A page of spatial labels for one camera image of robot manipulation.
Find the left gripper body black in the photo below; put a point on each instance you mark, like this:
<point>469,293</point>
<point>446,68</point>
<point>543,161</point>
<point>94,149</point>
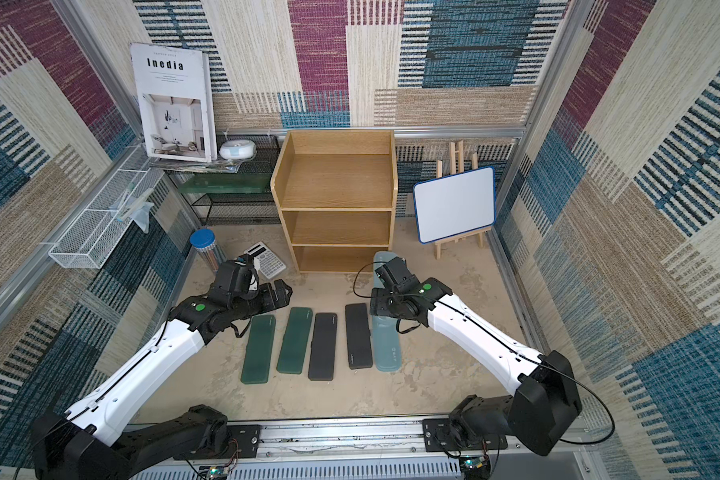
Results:
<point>266,301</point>

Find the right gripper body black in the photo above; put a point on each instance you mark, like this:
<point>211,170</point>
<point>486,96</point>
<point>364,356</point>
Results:
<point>381,301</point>

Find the light blue pencil case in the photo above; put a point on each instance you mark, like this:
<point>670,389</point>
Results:
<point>386,346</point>
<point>379,258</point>

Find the black pencil case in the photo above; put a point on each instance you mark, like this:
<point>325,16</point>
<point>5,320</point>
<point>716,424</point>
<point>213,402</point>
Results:
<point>359,348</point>
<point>323,347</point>

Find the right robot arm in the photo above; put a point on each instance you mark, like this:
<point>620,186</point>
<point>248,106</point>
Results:
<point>542,398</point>

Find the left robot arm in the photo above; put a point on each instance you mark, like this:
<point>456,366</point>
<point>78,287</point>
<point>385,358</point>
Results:
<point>90,440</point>

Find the dark green pencil case inner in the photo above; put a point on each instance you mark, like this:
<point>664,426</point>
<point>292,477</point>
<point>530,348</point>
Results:
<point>295,340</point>

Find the dark green pencil case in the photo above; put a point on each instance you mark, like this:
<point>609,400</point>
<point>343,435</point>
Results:
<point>295,340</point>
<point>258,354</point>

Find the dark green pencil case outer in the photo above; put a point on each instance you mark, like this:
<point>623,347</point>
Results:
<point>258,354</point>

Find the blue-lidded pencil tube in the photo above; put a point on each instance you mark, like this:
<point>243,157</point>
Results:
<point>205,244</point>

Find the wooden three-tier shelf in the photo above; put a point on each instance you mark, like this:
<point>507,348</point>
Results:
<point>336,194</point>

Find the white calculator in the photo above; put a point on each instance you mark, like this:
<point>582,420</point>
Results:
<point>266,261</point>

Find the small whiteboard on easel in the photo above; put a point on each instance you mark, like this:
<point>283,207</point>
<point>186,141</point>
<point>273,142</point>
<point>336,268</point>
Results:
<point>458,203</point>

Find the green tray on rack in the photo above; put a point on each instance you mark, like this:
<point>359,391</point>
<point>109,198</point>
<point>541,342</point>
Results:
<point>221,183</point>

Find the white round device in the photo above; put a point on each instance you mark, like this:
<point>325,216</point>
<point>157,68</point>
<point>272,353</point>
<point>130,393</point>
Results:
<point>238,150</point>

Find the white Inedia magazine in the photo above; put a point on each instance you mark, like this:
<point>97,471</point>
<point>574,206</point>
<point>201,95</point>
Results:
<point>173,88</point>

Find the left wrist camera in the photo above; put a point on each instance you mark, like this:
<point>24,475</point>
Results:
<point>246,275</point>

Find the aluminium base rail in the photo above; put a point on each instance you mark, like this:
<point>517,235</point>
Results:
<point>387,447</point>

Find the white wire mesh basket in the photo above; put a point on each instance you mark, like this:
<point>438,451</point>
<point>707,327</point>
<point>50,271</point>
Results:
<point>121,199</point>

